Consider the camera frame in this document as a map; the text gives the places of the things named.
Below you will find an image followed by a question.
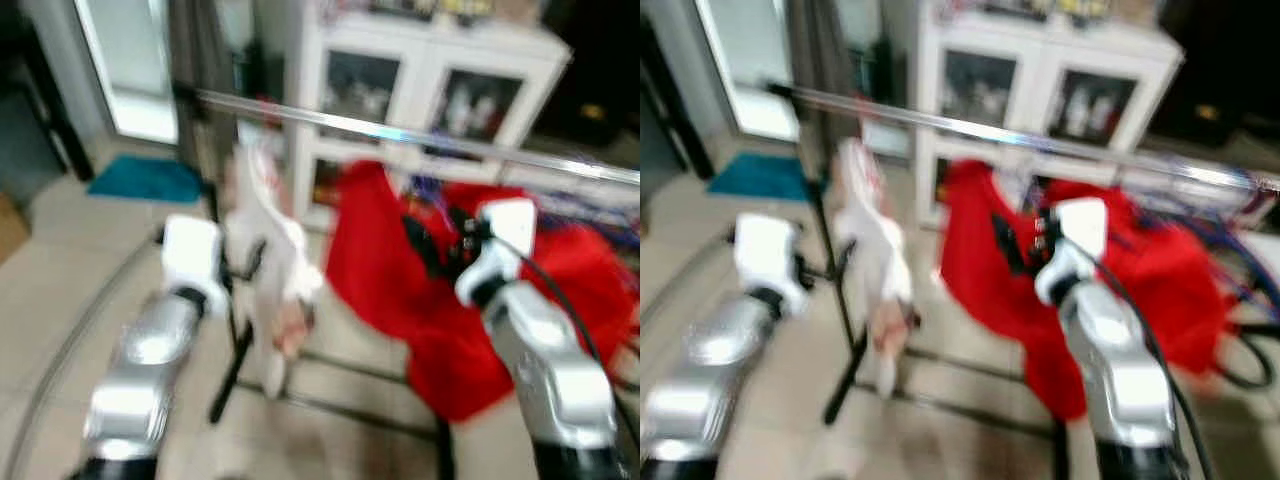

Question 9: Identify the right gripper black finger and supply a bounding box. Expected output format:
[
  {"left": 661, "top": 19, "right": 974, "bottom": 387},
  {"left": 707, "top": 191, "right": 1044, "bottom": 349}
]
[
  {"left": 403, "top": 214, "right": 448, "bottom": 279},
  {"left": 990, "top": 212, "right": 1033, "bottom": 275}
]

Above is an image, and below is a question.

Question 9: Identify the small white garment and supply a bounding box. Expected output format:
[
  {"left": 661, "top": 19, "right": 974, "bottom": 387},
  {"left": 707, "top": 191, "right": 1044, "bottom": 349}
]
[
  {"left": 222, "top": 140, "right": 326, "bottom": 401},
  {"left": 830, "top": 137, "right": 921, "bottom": 401}
]

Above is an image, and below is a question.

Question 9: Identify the white glass-door cabinet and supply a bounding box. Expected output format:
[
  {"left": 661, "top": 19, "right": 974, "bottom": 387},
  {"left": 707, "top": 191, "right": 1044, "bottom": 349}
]
[
  {"left": 915, "top": 5, "right": 1186, "bottom": 226},
  {"left": 285, "top": 5, "right": 571, "bottom": 231}
]

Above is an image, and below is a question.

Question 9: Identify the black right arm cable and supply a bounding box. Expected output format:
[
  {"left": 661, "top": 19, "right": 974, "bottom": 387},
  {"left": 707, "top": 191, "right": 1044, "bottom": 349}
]
[
  {"left": 505, "top": 240, "right": 641, "bottom": 471},
  {"left": 1095, "top": 255, "right": 1216, "bottom": 480}
]

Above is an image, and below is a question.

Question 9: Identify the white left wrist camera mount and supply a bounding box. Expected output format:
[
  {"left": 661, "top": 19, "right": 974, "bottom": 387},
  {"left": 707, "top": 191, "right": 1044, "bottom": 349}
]
[
  {"left": 160, "top": 215, "right": 229, "bottom": 316},
  {"left": 733, "top": 212, "right": 809, "bottom": 316}
]

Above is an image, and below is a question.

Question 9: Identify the black television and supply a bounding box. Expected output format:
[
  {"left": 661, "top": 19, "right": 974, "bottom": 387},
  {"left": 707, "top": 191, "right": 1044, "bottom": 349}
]
[
  {"left": 1150, "top": 0, "right": 1280, "bottom": 141},
  {"left": 555, "top": 0, "right": 641, "bottom": 136}
]

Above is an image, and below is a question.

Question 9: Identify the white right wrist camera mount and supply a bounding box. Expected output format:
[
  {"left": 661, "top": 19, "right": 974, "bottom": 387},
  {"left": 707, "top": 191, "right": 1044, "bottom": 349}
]
[
  {"left": 1035, "top": 197, "right": 1109, "bottom": 306},
  {"left": 455, "top": 198, "right": 538, "bottom": 306}
]

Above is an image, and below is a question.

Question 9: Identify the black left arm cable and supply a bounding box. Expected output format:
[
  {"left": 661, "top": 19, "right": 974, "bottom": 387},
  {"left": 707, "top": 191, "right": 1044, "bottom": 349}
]
[
  {"left": 640, "top": 235, "right": 736, "bottom": 321},
  {"left": 0, "top": 230, "right": 166, "bottom": 480}
]

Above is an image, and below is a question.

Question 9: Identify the metal clothes rack black frame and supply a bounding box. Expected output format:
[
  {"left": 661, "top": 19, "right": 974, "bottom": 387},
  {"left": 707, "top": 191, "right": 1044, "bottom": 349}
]
[
  {"left": 765, "top": 82, "right": 1280, "bottom": 480},
  {"left": 172, "top": 85, "right": 641, "bottom": 480}
]

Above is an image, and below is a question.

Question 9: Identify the brown cardboard box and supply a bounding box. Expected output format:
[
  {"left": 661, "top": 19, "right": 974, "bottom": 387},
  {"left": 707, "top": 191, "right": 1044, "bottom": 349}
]
[{"left": 0, "top": 195, "right": 31, "bottom": 261}]

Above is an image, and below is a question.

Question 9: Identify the teal floor mat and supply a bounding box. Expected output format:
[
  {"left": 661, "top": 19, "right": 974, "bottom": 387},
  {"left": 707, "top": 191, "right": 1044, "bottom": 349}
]
[
  {"left": 85, "top": 153, "right": 206, "bottom": 206},
  {"left": 707, "top": 152, "right": 813, "bottom": 204}
]

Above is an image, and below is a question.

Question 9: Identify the grey curtain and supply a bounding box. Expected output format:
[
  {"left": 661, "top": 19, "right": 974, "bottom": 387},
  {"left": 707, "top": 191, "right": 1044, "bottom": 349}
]
[
  {"left": 790, "top": 0, "right": 861, "bottom": 171},
  {"left": 165, "top": 0, "right": 241, "bottom": 181}
]

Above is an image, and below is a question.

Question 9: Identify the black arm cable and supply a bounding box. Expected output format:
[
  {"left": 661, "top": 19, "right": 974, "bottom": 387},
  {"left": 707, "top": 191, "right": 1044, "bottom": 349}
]
[
  {"left": 1095, "top": 255, "right": 1216, "bottom": 480},
  {"left": 0, "top": 230, "right": 166, "bottom": 480},
  {"left": 640, "top": 235, "right": 736, "bottom": 321},
  {"left": 505, "top": 240, "right": 641, "bottom": 471}
]

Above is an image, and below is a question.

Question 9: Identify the glass door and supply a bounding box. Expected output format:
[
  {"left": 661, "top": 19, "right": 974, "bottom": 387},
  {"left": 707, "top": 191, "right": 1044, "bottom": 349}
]
[
  {"left": 75, "top": 0, "right": 181, "bottom": 146},
  {"left": 695, "top": 0, "right": 801, "bottom": 143}
]

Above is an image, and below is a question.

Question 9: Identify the red shirt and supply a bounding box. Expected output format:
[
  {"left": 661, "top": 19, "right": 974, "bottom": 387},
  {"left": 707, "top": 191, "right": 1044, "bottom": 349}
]
[
  {"left": 323, "top": 160, "right": 641, "bottom": 423},
  {"left": 935, "top": 158, "right": 1241, "bottom": 421}
]

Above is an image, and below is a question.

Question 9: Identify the blue plastic hanger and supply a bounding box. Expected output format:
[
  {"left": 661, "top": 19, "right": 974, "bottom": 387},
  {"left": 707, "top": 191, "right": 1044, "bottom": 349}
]
[
  {"left": 540, "top": 150, "right": 641, "bottom": 251},
  {"left": 1180, "top": 165, "right": 1280, "bottom": 301}
]

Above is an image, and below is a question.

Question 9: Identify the black vacuum hose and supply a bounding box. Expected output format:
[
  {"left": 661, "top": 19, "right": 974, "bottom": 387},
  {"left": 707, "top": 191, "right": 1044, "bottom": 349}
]
[{"left": 1215, "top": 320, "right": 1280, "bottom": 391}]

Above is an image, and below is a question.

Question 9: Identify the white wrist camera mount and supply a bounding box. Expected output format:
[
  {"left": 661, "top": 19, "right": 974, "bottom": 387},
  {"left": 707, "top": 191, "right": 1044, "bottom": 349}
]
[
  {"left": 733, "top": 212, "right": 809, "bottom": 316},
  {"left": 455, "top": 198, "right": 538, "bottom": 306},
  {"left": 1035, "top": 197, "right": 1109, "bottom": 306},
  {"left": 160, "top": 215, "right": 229, "bottom": 316}
]

